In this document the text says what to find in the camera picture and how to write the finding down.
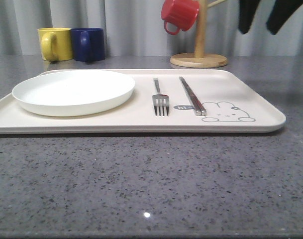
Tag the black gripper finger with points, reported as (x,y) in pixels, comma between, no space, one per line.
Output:
(247,9)
(281,12)

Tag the cream rabbit serving tray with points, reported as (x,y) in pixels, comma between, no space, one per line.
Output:
(231,106)

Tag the white round plate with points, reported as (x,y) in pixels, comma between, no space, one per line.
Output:
(74,92)

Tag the silver fork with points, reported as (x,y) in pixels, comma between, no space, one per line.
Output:
(160,101)

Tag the silver chopstick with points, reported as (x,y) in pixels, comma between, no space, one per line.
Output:
(201,106)
(191,96)

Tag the yellow mug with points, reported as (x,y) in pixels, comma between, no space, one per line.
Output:
(55,44)

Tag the dark blue mug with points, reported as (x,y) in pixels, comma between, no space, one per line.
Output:
(88,44)

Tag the red mug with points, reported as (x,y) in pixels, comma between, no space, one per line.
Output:
(179,15)

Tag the wooden mug tree stand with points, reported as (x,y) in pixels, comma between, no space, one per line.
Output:
(199,59)

